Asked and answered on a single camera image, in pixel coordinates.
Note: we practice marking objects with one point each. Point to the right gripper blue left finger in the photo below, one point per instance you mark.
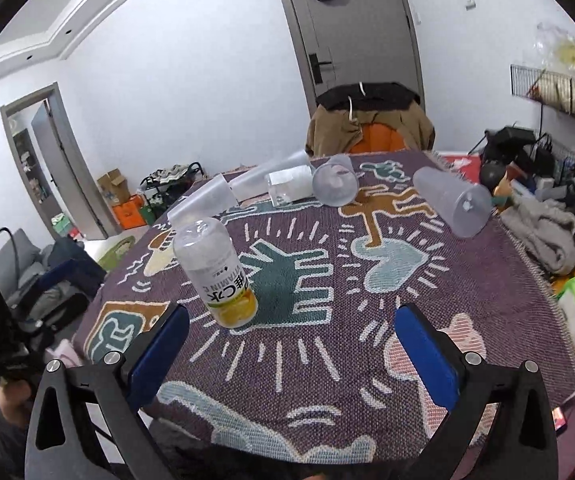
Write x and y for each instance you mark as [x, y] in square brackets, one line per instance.
[139, 372]

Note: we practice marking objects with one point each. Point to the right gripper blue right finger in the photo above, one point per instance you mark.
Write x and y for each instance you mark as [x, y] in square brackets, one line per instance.
[443, 368]

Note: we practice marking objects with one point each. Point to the lemon label plastic cup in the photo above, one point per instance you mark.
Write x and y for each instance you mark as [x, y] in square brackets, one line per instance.
[208, 258]

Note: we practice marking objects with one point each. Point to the frosted cup far right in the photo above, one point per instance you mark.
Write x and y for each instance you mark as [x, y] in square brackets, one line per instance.
[465, 206]

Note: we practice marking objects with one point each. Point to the frosted cup far left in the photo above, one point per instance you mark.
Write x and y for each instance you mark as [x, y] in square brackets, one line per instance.
[210, 200]

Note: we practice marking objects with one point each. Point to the frosted cup centre open mouth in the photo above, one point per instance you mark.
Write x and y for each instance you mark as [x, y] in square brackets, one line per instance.
[335, 183]

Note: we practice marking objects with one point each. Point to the long frosted cup back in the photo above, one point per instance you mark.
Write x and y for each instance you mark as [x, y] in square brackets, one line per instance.
[253, 183]

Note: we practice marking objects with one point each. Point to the clear cup white label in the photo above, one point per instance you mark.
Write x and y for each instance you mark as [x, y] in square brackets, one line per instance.
[288, 186]

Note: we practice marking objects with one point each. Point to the person's hand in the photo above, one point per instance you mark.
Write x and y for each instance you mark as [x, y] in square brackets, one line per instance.
[15, 403]

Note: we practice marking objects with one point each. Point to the green slipper mat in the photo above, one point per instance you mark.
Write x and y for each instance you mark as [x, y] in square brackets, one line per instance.
[110, 260]

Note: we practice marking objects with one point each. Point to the purple patterned woven table cloth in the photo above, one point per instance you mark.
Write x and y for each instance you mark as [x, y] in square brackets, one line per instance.
[319, 375]

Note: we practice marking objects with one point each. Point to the grey knitted cloth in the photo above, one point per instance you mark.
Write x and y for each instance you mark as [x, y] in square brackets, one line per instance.
[546, 230]

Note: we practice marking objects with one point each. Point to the grey interior side door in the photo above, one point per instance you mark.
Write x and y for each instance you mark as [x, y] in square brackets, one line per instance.
[52, 167]

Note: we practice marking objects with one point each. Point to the black shoe rack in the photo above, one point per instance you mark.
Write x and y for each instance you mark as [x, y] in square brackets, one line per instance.
[164, 187]

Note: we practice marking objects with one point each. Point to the cardboard box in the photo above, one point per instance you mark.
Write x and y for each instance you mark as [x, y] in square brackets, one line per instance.
[114, 187]

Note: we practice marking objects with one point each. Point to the black haired doll figure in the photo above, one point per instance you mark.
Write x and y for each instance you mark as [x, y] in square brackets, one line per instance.
[494, 176]

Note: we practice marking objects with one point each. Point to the orange chair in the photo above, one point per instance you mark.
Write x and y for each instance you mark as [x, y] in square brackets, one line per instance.
[379, 138]

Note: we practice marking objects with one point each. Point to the brown jacket on chair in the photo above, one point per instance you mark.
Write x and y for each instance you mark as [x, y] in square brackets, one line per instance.
[334, 132]

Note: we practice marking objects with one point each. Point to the black garment on chair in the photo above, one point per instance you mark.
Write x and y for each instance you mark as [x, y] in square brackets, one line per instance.
[369, 97]

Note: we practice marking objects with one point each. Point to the clear plastic bag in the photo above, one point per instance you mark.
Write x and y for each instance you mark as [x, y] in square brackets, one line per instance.
[554, 48]

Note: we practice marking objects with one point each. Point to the grey entrance door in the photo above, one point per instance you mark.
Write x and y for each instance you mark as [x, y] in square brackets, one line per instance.
[366, 41]

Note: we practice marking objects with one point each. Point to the black wire desk basket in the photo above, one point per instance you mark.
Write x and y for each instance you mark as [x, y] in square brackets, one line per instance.
[553, 160]

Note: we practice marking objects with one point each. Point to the black wire wall basket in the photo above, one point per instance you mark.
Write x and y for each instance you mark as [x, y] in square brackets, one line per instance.
[545, 87]

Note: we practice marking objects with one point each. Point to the black door handle lock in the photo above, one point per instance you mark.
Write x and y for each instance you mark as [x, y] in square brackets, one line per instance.
[315, 67]

